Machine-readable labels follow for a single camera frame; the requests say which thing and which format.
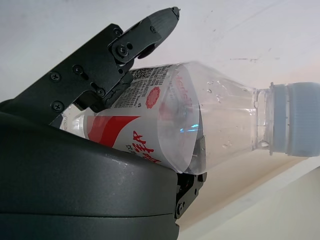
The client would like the clear plastic water bottle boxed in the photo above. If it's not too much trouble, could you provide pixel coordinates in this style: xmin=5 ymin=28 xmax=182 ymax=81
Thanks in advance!
xmin=58 ymin=61 xmax=320 ymax=175

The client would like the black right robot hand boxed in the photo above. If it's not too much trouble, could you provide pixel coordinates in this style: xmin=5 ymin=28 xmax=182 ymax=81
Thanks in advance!
xmin=0 ymin=6 xmax=209 ymax=240

